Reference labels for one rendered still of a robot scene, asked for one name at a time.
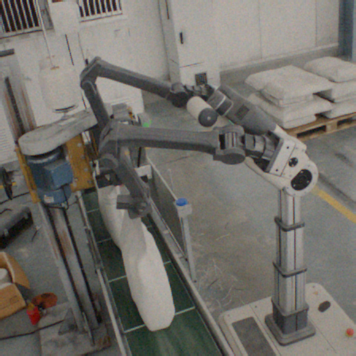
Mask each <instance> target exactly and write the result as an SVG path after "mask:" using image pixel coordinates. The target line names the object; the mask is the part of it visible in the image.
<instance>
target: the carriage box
mask: <svg viewBox="0 0 356 356"><path fill-rule="evenodd" d="M66 143H67V144H68V149H69V150H70V155H71V156H72V163H73V165H74V171H75V177H74V179H75V184H76V187H74V186H73V183H72V184H70V186H71V190H72V193H73V192H77V191H80V190H83V189H87V188H92V187H95V182H94V178H93V175H92V171H91V166H90V162H89V159H88V155H87V150H86V146H85V144H84V140H83V135H82V133H80V134H78V135H76V136H75V137H73V138H72V139H70V140H68V141H66V142H65V143H63V144H62V145H64V144H66ZM62 145H59V146H57V147H59V148H60V150H64V149H63V146H62ZM13 150H14V152H16V154H17V157H18V160H19V163H20V166H21V170H22V175H23V177H24V179H25V183H26V186H27V188H28V191H29V195H30V197H31V200H32V202H33V204H35V203H38V202H40V201H41V199H38V198H37V194H36V192H37V186H36V185H35V183H34V180H33V176H32V173H31V171H30V168H29V167H28V166H27V164H26V160H25V157H24V155H25V154H24V153H23V152H22V151H21V146H18V147H17V145H15V147H14V148H13Z"/></svg>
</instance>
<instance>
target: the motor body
mask: <svg viewBox="0 0 356 356"><path fill-rule="evenodd" d="M59 154H60V148H59V147H56V150H55V151H54V152H53V153H51V154H49V155H47V156H44V157H31V156H30V155H27V160H28V164H29V168H30V171H31V173H32V176H33V180H34V183H35V185H36V186H37V191H38V194H39V196H40V199H41V202H43V203H44V204H46V205H49V206H55V205H59V204H62V203H64V202H66V199H65V196H64V192H63V189H62V187H61V186H59V187H58V188H55V187H54V186H53V185H51V184H50V183H49V182H48V181H47V178H46V175H45V171H44V166H46V165H47V164H49V163H51V162H53V161H56V160H58V159H60V156H59ZM64 190H65V193H66V196H67V198H68V199H69V198H70V196H71V194H72V190H71V186H70V184H67V183H66V184H64Z"/></svg>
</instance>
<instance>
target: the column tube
mask: <svg viewBox="0 0 356 356"><path fill-rule="evenodd" d="M8 65H9V66H10V71H11V74H12V76H13V79H9V80H7V81H2V80H1V78H0V99H1V101H2V105H3V108H4V111H5V116H6V120H7V122H8V124H9V127H10V131H11V133H12V136H13V139H14V143H15V145H17V147H18V146H20V144H19V142H18V140H19V138H20V137H21V136H22V132H21V129H20V126H19V124H18V120H17V117H16V114H15V112H14V107H13V105H16V104H17V108H18V110H19V113H17V114H20V115H21V120H22V122H23V126H24V127H25V132H26V133H28V132H30V131H32V130H35V129H37V124H36V123H37V122H36V119H35V116H34V113H33V109H32V107H31V103H30V101H29V96H28V93H27V90H26V88H25V84H24V80H23V75H22V73H21V68H20V65H19V63H18V60H17V55H16V53H15V52H14V55H12V56H5V57H1V58H0V68H3V67H7V66H8ZM9 81H10V83H11V86H12V88H13V91H14V98H15V101H16V104H12V102H11V100H10V99H12V98H13V97H10V93H9V91H8V87H7V85H10V84H7V85H6V82H9ZM44 205H45V204H44V203H43V202H41V201H40V202H38V203H35V206H36V209H37V213H38V215H39V218H40V220H41V224H42V226H43V229H44V234H45V237H46V239H47V240H48V243H49V245H50V248H51V251H52V255H53V257H54V260H55V263H56V267H57V268H58V271H59V274H60V278H61V280H62V283H63V286H64V290H65V292H66V294H67V297H68V301H69V304H70V306H71V309H72V313H73V314H74V316H75V319H76V322H77V324H78V327H79V331H80V333H83V332H85V331H86V330H85V329H84V327H83V322H84V319H83V317H82V315H81V312H80V309H79V305H78V303H77V300H76V298H75V293H74V291H73V288H72V284H71V281H70V279H69V276H68V271H67V269H66V266H65V264H64V260H63V258H62V255H61V252H60V249H59V247H58V245H57V242H56V238H57V237H56V238H55V235H54V233H53V230H52V226H51V223H53V222H50V220H49V218H51V217H48V213H49V212H48V213H47V211H46V208H43V206H44ZM50 211H51V213H52V217H53V221H54V224H55V227H56V231H57V233H58V236H59V240H60V243H61V245H62V248H63V250H62V251H64V253H65V255H66V258H67V261H68V265H69V268H70V270H71V273H72V277H73V280H74V282H75V286H76V289H77V292H78V295H79V299H80V302H81V304H82V307H83V310H85V312H86V314H87V318H88V319H90V320H91V324H92V326H91V328H92V329H94V328H96V327H99V323H98V320H97V319H96V318H95V311H94V308H93V306H92V303H91V299H90V296H89V293H88V290H87V286H86V283H85V280H84V278H83V273H82V270H81V268H80V265H79V260H78V257H77V255H76V252H75V250H74V247H73V245H72V240H71V237H70V234H69V232H68V227H67V225H66V222H65V219H64V213H63V211H62V209H58V208H50Z"/></svg>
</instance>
